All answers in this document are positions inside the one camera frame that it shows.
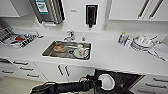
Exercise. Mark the white wall outlet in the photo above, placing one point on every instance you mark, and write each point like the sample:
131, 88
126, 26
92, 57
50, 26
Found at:
105, 26

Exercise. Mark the small white mug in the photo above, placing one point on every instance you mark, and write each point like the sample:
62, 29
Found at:
129, 42

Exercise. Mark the steel sink basin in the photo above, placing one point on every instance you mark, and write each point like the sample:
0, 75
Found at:
47, 51

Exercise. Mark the dish soap bottle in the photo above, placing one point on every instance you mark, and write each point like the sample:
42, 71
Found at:
122, 39

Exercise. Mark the white cup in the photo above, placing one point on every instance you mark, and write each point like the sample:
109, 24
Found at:
81, 50

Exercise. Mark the stainless steel dishwasher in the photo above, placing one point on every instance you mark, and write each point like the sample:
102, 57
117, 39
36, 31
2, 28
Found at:
130, 78

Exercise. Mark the white patterned plate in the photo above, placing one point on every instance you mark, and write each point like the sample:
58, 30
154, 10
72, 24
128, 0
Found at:
86, 53

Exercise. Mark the white sink base cabinet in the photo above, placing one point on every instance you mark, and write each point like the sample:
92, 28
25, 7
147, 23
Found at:
80, 71

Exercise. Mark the white upper wall cabinet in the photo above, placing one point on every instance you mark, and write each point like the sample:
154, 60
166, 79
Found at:
123, 10
8, 8

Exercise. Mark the small wall label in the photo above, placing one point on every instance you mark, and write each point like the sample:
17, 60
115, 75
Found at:
73, 10

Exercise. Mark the orange bowl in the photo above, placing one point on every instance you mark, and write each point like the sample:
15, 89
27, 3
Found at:
59, 47

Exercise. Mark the white bowl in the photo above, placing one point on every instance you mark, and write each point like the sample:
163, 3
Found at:
106, 81

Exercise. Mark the stack of white plates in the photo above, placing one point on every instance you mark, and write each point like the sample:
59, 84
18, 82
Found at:
143, 45

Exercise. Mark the steel paper towel dispenser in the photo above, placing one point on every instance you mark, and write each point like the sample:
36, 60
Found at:
43, 10

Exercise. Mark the chrome faucet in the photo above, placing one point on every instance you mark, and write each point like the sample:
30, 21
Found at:
69, 36

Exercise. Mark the black soap dispenser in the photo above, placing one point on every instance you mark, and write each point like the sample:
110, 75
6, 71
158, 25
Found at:
91, 15

